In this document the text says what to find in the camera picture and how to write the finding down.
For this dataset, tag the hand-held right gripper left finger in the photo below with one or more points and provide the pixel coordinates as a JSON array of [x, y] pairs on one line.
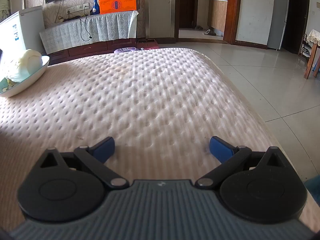
[[105, 150]]

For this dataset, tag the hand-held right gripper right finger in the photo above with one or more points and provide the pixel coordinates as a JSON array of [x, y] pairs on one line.
[[220, 148]]

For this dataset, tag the purple plastic item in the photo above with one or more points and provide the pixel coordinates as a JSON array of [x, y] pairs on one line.
[[126, 49]]

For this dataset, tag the dark wooden TV cabinet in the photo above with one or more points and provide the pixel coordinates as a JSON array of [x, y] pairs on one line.
[[87, 48]]

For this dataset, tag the pale blue ceramic plate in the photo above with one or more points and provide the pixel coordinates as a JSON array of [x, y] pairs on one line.
[[22, 86]]

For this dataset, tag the red floor scale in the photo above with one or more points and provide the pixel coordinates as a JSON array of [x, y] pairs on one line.
[[148, 45]]

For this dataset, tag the light slippers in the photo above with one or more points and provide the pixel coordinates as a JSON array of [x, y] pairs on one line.
[[209, 32]]

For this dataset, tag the napa cabbage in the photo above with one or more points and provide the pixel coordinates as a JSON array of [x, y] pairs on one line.
[[25, 62]]

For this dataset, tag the cabinet with patterned cloth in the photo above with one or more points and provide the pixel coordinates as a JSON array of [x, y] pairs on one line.
[[75, 32]]

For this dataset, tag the dark slippers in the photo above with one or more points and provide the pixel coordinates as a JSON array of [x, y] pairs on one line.
[[198, 27]]

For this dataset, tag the wooden dining table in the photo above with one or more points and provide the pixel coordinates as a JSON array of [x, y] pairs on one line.
[[310, 60]]

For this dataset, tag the black shoe rack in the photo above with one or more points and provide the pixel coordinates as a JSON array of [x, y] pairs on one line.
[[304, 46]]

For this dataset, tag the wooden kitchen cabinet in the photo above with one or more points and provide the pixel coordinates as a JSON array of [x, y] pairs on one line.
[[217, 15]]

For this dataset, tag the black power strip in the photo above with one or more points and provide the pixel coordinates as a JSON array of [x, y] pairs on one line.
[[71, 18]]

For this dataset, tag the blue glass bottle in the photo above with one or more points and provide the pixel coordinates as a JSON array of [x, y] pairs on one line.
[[94, 8]]

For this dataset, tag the white chest freezer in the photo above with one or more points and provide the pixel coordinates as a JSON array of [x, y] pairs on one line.
[[27, 30]]

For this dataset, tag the silver refrigerator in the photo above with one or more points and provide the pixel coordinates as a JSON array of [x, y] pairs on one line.
[[278, 17]]

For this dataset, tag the cream lace tablecloth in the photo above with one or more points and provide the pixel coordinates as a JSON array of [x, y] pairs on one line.
[[314, 37]]

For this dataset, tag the dark wooden door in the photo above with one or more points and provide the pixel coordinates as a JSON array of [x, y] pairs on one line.
[[186, 5]]

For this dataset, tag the dark open doorway door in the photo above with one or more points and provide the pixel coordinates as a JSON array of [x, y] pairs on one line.
[[298, 10]]

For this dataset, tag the pale curtain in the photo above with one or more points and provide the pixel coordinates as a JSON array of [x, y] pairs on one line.
[[5, 0]]

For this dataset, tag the brown wooden door frame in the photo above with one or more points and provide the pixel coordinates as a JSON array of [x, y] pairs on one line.
[[231, 10]]

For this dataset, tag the small white wall socket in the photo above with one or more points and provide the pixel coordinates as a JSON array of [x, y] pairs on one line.
[[70, 10]]

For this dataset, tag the wide white wall socket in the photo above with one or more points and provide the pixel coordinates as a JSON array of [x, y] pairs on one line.
[[82, 6]]

